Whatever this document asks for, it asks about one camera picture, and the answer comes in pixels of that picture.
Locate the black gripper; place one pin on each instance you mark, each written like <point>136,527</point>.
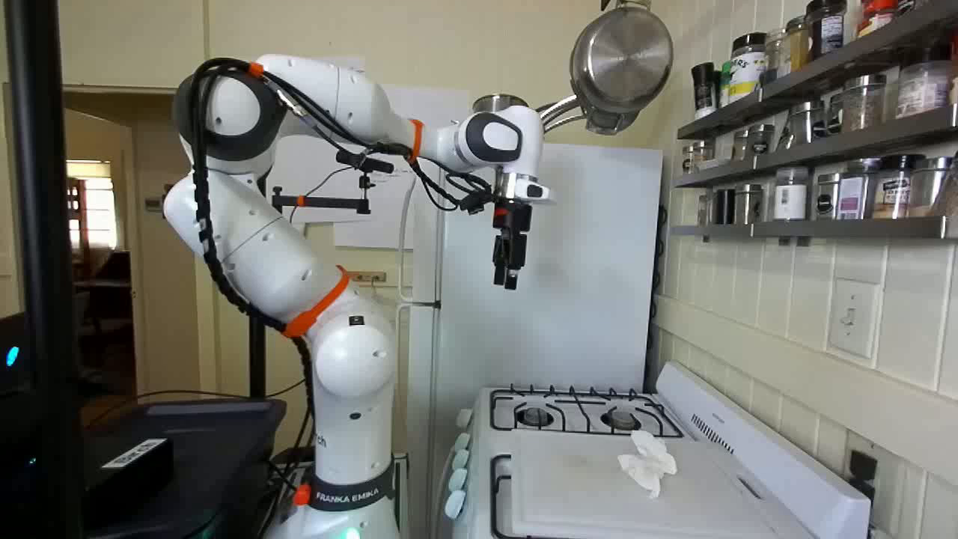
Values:
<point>509,244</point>

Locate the white napkin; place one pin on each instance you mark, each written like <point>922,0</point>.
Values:
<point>646,461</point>

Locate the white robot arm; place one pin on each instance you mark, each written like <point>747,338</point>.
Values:
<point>229,117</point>

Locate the white refrigerator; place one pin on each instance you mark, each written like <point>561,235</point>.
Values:
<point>578,311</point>

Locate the white gas stove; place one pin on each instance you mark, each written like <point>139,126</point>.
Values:
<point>678,409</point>

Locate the white cutting board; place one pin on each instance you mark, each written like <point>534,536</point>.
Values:
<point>575,488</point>

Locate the hanging steel pan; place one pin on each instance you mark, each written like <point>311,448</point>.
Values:
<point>618,67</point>

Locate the white label spice jar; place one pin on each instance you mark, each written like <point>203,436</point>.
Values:
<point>748,61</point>

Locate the metal spice rack shelves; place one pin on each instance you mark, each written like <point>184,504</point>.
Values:
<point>873,54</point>

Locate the black case on table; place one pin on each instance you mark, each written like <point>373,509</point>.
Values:
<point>181,472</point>

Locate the black foreground pole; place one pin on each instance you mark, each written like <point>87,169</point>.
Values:
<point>39,171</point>

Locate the black camera stand pole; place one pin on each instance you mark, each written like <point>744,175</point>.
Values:
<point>280,198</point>

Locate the white wall outlet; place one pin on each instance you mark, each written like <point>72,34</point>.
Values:
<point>850,319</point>

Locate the black wall outlet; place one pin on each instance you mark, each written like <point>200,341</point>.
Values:
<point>864,469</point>

